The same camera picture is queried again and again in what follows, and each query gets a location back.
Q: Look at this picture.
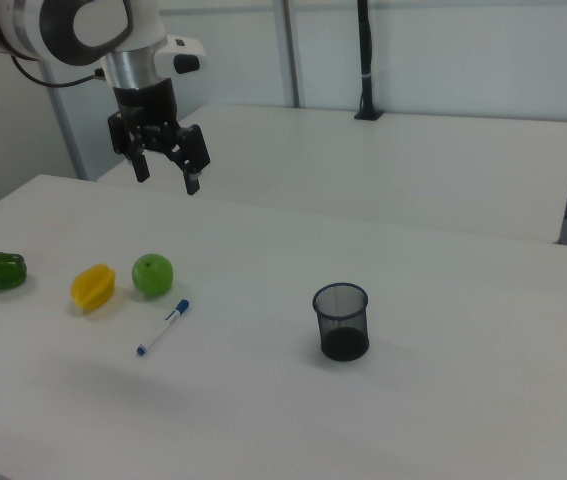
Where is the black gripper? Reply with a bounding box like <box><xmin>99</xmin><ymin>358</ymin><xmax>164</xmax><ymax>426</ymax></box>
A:
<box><xmin>107</xmin><ymin>78</ymin><xmax>212</xmax><ymax>197</ymax></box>

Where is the white marker with blue cap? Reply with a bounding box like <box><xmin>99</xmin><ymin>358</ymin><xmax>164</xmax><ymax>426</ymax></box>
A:
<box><xmin>135</xmin><ymin>298</ymin><xmax>192</xmax><ymax>358</ymax></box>

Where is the green toy apple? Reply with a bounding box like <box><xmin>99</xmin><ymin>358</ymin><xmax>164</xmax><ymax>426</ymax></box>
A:
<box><xmin>131</xmin><ymin>252</ymin><xmax>175</xmax><ymax>298</ymax></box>

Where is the yellow toy starfruit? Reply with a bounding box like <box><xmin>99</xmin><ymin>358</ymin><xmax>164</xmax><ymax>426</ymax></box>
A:
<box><xmin>70</xmin><ymin>263</ymin><xmax>117</xmax><ymax>314</ymax></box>

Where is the green toy bell pepper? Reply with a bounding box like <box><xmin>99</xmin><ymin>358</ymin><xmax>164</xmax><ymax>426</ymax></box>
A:
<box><xmin>0</xmin><ymin>251</ymin><xmax>29</xmax><ymax>292</ymax></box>

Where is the white rectangular table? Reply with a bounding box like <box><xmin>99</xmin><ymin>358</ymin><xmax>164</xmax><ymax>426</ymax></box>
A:
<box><xmin>96</xmin><ymin>103</ymin><xmax>567</xmax><ymax>246</ymax></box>

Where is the black mesh pen cup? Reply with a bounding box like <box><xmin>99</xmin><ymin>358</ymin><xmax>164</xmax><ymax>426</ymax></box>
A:
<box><xmin>311</xmin><ymin>282</ymin><xmax>370</xmax><ymax>363</ymax></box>

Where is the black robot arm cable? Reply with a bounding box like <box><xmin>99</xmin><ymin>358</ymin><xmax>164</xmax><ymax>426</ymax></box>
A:
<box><xmin>9</xmin><ymin>53</ymin><xmax>105</xmax><ymax>90</ymax></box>

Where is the black camera stand pole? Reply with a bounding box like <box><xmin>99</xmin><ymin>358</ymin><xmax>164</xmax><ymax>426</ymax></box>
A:
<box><xmin>353</xmin><ymin>0</ymin><xmax>385</xmax><ymax>122</ymax></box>

